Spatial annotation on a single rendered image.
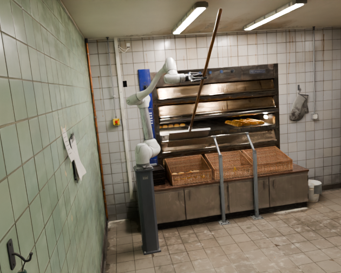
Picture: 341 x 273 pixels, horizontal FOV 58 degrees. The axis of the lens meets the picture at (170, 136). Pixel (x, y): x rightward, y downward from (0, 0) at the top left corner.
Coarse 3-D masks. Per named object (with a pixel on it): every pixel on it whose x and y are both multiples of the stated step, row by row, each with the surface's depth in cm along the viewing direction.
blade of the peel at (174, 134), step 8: (208, 128) 406; (168, 136) 406; (176, 136) 406; (184, 136) 410; (192, 136) 413; (200, 136) 417; (168, 144) 420; (176, 144) 423; (184, 144) 427; (192, 144) 431
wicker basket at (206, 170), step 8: (168, 160) 446; (176, 160) 448; (184, 160) 450; (192, 160) 453; (200, 160) 454; (168, 168) 423; (176, 168) 447; (184, 168) 449; (192, 168) 451; (208, 168) 422; (168, 176) 432; (176, 176) 404; (192, 176) 408; (208, 176) 426; (176, 184) 406
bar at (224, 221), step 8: (208, 136) 417; (216, 136) 419; (248, 136) 423; (216, 144) 412; (256, 152) 408; (256, 160) 409; (256, 168) 411; (256, 176) 413; (256, 184) 414; (256, 192) 416; (224, 200) 410; (256, 200) 418; (224, 208) 411; (256, 208) 419; (224, 216) 413; (256, 216) 421; (224, 224) 409
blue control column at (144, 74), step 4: (140, 72) 423; (144, 72) 424; (148, 72) 425; (140, 76) 424; (144, 76) 425; (148, 76) 426; (140, 80) 425; (144, 80) 426; (148, 80) 427; (140, 84) 426; (144, 84) 426; (148, 84) 427; (152, 100) 432; (152, 104) 432; (152, 108) 433; (152, 160) 444; (156, 160) 445; (156, 164) 446
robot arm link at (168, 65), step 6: (168, 60) 313; (168, 66) 311; (174, 66) 311; (162, 72) 320; (156, 78) 323; (150, 84) 325; (144, 90) 329; (150, 90) 326; (138, 96) 331; (144, 96) 331
